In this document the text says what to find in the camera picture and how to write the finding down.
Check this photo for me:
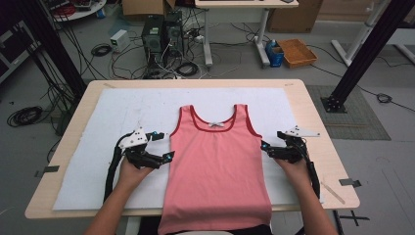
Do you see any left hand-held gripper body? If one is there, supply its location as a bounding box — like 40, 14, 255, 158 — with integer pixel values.
118, 126, 163, 170

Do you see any white table leg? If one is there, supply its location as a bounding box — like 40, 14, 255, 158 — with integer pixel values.
124, 215, 142, 235

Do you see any black sleeved gripper cable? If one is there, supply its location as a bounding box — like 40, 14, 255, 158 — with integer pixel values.
103, 131, 135, 204
301, 138, 322, 200

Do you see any large cardboard box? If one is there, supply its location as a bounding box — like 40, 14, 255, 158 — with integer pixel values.
266, 0, 325, 34

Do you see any white metal stand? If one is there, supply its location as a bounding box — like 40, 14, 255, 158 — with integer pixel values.
330, 0, 415, 68

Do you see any person's right hand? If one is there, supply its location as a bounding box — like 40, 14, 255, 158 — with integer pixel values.
273, 158, 311, 190

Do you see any black floor cable with plug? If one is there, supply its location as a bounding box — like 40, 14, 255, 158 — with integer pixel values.
306, 43, 415, 114

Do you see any black sleeved left gripper cable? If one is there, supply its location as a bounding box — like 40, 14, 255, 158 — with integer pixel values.
103, 131, 135, 204

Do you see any black computer tower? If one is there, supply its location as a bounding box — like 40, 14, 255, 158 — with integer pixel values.
141, 15, 166, 68
163, 10, 186, 59

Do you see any black sleeved right gripper cable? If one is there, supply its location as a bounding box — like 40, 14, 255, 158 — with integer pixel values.
301, 138, 322, 200

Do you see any blue box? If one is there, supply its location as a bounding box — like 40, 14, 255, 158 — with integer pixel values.
264, 39, 286, 69

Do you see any thin wooden stick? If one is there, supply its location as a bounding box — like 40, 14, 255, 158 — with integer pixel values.
320, 181, 346, 206

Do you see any black tape strip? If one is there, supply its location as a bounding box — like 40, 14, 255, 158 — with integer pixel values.
338, 177, 362, 189
34, 164, 61, 178

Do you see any person's left hand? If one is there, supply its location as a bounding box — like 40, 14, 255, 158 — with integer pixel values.
117, 158, 155, 191

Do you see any pink tank top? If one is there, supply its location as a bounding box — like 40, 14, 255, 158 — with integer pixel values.
158, 104, 274, 235

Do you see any white power supply box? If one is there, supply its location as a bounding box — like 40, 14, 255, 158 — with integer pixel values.
109, 28, 131, 54

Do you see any person's dark clothing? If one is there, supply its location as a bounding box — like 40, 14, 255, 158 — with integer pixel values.
138, 214, 274, 235

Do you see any white table mat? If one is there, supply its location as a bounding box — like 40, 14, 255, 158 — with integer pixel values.
52, 86, 323, 212

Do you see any white desk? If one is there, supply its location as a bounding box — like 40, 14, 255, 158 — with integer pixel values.
194, 0, 300, 69

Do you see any grey floor mat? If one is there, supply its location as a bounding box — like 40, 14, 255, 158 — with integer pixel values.
305, 84, 392, 142

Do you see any black metal post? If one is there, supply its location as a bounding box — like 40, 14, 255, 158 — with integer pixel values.
320, 0, 415, 115
13, 0, 88, 99

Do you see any black cable coil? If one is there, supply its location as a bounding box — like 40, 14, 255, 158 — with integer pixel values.
175, 61, 201, 78
90, 42, 114, 58
6, 105, 44, 128

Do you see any round white table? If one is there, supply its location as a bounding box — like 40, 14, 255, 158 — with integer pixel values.
41, 0, 108, 23

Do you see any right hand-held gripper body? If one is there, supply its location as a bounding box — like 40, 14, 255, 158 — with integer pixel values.
273, 125, 321, 165

